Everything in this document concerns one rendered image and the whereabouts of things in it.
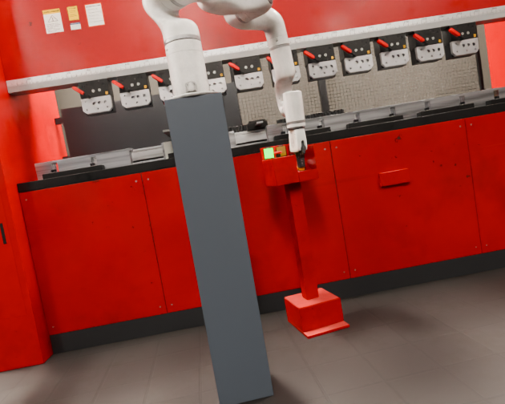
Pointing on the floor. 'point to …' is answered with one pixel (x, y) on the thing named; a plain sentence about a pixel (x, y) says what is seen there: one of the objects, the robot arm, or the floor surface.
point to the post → (323, 95)
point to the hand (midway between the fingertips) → (300, 162)
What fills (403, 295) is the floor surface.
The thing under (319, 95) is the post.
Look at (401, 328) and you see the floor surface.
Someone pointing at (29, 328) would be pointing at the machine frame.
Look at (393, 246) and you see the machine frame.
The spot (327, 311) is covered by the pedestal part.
